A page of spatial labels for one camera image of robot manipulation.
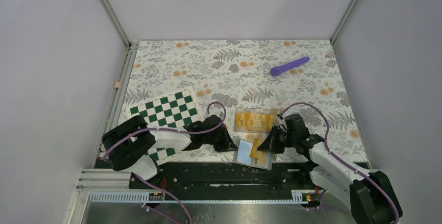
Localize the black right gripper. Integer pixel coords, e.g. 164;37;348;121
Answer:
257;126;297;154

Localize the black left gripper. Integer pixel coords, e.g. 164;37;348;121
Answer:
204;125;238;153

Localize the grey card holder wallet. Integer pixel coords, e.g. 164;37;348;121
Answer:
233;139;273;170

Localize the gold VIP card stack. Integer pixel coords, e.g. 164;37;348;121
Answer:
235;112;278;132

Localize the clear acrylic card box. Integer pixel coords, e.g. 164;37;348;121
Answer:
235;107;280;133

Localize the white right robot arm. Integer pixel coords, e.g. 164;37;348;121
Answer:
257;114;403;223

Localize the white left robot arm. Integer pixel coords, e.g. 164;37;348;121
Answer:
102;115;237;188

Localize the green white chessboard mat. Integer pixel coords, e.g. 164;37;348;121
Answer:
120;86;214;165

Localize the floral patterned table mat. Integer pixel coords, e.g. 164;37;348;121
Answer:
119;40;369;162

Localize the purple cylindrical tool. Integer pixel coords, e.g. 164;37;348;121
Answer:
270;56;310;77

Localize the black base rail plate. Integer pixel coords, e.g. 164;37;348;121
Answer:
149;162;316;202

